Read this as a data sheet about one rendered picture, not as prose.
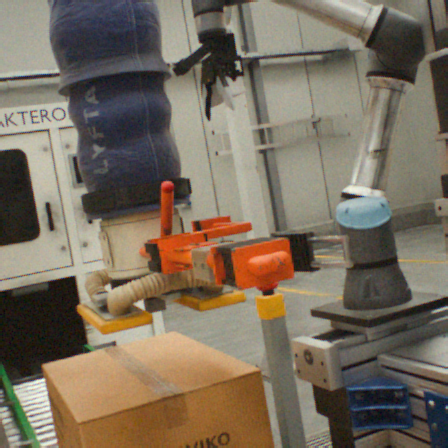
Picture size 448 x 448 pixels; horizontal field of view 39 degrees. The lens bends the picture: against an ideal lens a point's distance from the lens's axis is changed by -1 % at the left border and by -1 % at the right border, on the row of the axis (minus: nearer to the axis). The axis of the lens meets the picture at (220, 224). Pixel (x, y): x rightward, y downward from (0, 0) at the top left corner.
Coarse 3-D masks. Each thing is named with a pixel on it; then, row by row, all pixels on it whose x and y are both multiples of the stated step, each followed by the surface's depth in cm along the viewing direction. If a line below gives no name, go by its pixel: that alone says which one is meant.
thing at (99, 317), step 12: (84, 312) 137; (96, 312) 130; (108, 312) 127; (132, 312) 122; (144, 312) 123; (96, 324) 122; (108, 324) 117; (120, 324) 118; (132, 324) 119; (144, 324) 120
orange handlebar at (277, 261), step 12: (216, 228) 146; (228, 228) 147; (240, 228) 148; (144, 252) 124; (168, 252) 108; (180, 252) 102; (276, 252) 77; (180, 264) 103; (192, 264) 97; (252, 264) 75; (264, 264) 75; (276, 264) 75; (288, 264) 77
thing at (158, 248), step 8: (184, 232) 118; (200, 232) 111; (152, 240) 116; (160, 240) 108; (168, 240) 109; (176, 240) 109; (184, 240) 110; (192, 240) 110; (200, 240) 111; (152, 248) 110; (160, 248) 108; (168, 248) 109; (152, 256) 114; (160, 256) 109; (152, 264) 112; (160, 264) 109; (168, 264) 109; (160, 272) 109; (168, 272) 109
